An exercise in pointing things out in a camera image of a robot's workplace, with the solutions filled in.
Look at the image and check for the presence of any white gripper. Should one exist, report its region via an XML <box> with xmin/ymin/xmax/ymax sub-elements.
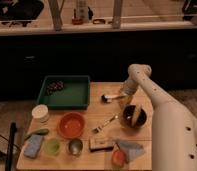
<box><xmin>119</xmin><ymin>79</ymin><xmax>138</xmax><ymax>109</ymax></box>

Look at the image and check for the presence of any white handled dish brush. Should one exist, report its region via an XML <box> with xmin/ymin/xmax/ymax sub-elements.
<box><xmin>101</xmin><ymin>94</ymin><xmax>125</xmax><ymax>103</ymax></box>

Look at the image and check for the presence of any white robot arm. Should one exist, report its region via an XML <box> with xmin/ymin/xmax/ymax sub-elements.
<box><xmin>121</xmin><ymin>64</ymin><xmax>197</xmax><ymax>171</ymax></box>

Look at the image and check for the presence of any black bowl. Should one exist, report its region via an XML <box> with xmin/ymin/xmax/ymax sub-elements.
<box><xmin>122</xmin><ymin>105</ymin><xmax>147</xmax><ymax>129</ymax></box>

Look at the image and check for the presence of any red bowl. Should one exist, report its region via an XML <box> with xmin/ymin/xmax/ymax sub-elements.
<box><xmin>56</xmin><ymin>112</ymin><xmax>85</xmax><ymax>139</ymax></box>

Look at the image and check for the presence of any yellow banana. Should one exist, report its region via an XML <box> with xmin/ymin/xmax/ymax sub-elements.
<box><xmin>131</xmin><ymin>104</ymin><xmax>142</xmax><ymax>127</ymax></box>

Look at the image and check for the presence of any metal fork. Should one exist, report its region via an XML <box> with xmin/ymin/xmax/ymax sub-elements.
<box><xmin>92</xmin><ymin>115</ymin><xmax>118</xmax><ymax>134</ymax></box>

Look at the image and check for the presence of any blue grey cloth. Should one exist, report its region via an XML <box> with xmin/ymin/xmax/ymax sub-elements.
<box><xmin>115</xmin><ymin>139</ymin><xmax>145</xmax><ymax>163</ymax></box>

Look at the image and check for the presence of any green plastic tray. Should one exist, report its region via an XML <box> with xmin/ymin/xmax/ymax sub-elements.
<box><xmin>37</xmin><ymin>75</ymin><xmax>90</xmax><ymax>110</ymax></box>

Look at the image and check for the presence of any small metal cup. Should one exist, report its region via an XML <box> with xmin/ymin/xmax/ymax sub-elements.
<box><xmin>68</xmin><ymin>139</ymin><xmax>83</xmax><ymax>156</ymax></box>

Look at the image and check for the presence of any brown grapes bunch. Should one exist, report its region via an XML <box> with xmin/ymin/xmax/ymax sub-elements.
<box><xmin>46</xmin><ymin>81</ymin><xmax>64</xmax><ymax>95</ymax></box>

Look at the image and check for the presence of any small green cup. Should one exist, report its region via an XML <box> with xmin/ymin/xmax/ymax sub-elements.
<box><xmin>44</xmin><ymin>138</ymin><xmax>60</xmax><ymax>155</ymax></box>

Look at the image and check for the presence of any white round container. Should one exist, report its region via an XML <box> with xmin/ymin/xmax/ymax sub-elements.
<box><xmin>32</xmin><ymin>104</ymin><xmax>49</xmax><ymax>123</ymax></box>

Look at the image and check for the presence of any green pea pod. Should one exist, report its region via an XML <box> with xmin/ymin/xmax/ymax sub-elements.
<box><xmin>24</xmin><ymin>128</ymin><xmax>49</xmax><ymax>141</ymax></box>

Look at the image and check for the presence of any red object on shelf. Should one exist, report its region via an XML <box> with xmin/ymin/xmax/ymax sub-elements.
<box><xmin>72</xmin><ymin>18</ymin><xmax>84</xmax><ymax>25</ymax></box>

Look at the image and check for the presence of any white bottle on shelf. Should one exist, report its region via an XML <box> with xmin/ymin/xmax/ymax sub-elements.
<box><xmin>76</xmin><ymin>0</ymin><xmax>93</xmax><ymax>22</ymax></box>

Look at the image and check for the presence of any blue sponge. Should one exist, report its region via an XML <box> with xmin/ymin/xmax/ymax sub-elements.
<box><xmin>24</xmin><ymin>134</ymin><xmax>44</xmax><ymax>159</ymax></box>

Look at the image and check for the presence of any black pole stand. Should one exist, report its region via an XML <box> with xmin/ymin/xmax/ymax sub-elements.
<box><xmin>5</xmin><ymin>122</ymin><xmax>17</xmax><ymax>171</ymax></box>

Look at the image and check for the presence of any black office chair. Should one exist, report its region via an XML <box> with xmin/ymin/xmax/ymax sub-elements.
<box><xmin>0</xmin><ymin>0</ymin><xmax>44</xmax><ymax>27</ymax></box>

